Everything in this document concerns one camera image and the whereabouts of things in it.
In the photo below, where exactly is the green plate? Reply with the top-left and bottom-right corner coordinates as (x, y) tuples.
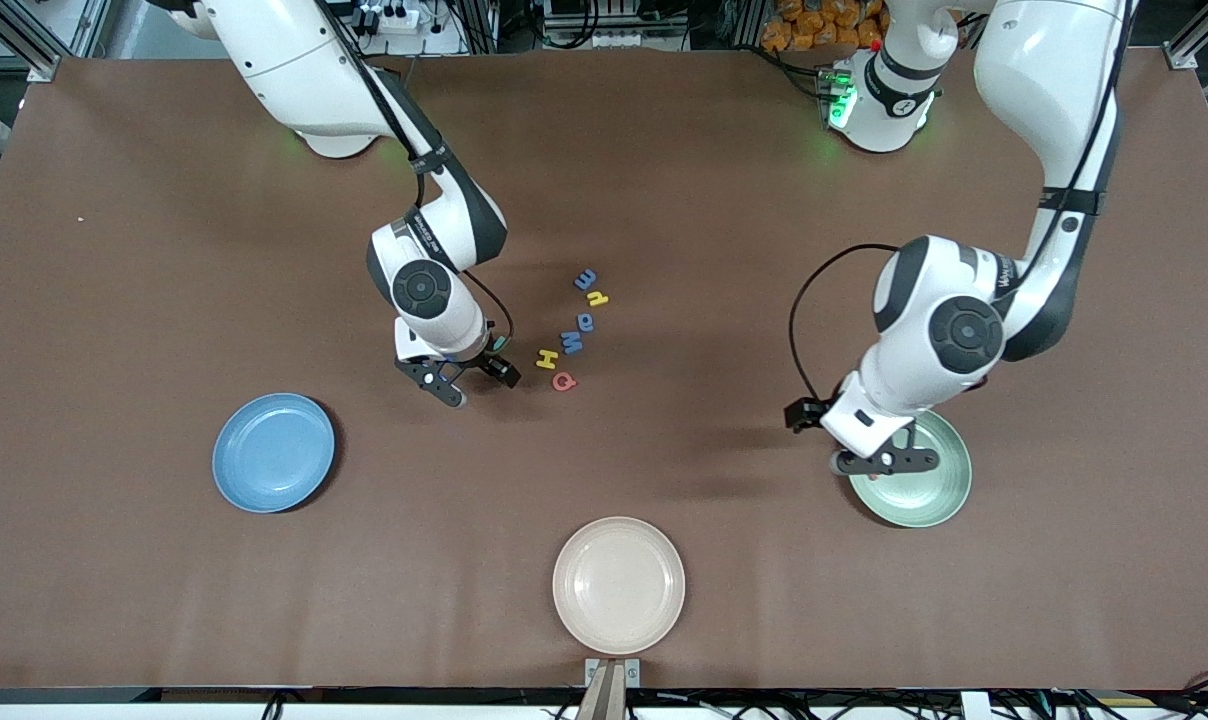
(849, 410), (973, 528)

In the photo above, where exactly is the blue plate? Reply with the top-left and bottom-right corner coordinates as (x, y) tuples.
(212, 393), (336, 514)

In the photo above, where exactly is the beige plate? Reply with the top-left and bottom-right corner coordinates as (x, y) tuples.
(552, 516), (686, 656)

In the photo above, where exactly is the white power strip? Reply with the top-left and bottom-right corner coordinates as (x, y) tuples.
(356, 5), (420, 36)

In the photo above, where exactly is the bag of orange items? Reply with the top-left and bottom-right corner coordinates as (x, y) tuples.
(761, 0), (890, 53)

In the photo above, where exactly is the metal equipment shelf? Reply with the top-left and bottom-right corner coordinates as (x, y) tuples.
(542, 0), (690, 49)

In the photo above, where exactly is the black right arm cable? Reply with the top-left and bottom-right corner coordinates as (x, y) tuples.
(314, 0), (517, 353)

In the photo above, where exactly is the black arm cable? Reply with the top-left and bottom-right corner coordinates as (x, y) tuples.
(314, 0), (517, 353)
(789, 0), (1133, 406)

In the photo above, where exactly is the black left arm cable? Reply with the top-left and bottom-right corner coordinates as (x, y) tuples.
(789, 0), (1133, 406)

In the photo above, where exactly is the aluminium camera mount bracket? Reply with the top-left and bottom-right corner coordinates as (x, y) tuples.
(584, 658), (641, 720)

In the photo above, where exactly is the aluminium frame profile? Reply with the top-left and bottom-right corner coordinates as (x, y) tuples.
(0, 0), (65, 83)
(1164, 0), (1208, 71)

